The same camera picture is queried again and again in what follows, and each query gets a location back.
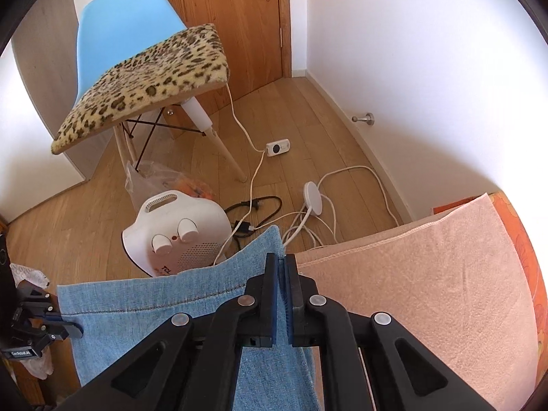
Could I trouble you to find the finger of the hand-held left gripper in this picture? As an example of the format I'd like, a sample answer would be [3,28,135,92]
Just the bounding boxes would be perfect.
[40,308,84,340]

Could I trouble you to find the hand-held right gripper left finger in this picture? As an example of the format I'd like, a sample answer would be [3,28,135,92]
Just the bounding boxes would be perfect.
[55,253,279,411]

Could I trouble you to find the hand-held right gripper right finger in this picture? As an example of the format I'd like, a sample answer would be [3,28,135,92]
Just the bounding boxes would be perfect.
[285,253,497,411]

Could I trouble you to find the light blue denim pants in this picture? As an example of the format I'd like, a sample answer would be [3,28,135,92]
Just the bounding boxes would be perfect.
[57,225,322,411]

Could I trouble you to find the white fan heater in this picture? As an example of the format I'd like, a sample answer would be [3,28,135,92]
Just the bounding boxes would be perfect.
[122,191,237,278]

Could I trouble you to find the white round disc device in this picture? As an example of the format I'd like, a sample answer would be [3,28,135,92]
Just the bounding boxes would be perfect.
[303,182,325,216]

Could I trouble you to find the pink blanket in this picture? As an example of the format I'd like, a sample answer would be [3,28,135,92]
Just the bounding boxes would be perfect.
[295,192,538,411]

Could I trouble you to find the white power strip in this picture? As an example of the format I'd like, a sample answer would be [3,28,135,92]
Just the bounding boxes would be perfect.
[265,139,292,158]

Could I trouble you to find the clear plastic bag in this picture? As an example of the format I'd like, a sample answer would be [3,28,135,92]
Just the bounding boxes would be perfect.
[124,160,217,215]

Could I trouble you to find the orange floral bed sheet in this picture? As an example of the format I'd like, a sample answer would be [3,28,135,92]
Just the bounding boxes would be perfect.
[432,192,548,335]

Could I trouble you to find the light wood wardrobe panel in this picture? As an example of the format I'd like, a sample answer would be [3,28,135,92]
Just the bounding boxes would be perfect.
[11,0,117,183]

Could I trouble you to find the leopard print cushion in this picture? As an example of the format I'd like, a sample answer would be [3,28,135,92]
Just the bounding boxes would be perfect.
[50,23,229,155]

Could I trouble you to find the wooden door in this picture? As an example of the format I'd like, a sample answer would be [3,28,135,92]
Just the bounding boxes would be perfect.
[115,0,292,110]

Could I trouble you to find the blue chair with wooden legs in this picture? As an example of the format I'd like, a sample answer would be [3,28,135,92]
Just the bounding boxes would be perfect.
[75,0,248,183]

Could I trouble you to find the black cable with plug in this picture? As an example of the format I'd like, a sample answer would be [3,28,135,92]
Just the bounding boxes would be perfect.
[225,196,284,237]

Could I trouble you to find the white disc device cable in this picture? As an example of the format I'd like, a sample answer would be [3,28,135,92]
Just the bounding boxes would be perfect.
[280,166,404,250]

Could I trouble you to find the white power cable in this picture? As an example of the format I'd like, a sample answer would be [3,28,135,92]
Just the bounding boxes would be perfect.
[214,85,268,266]

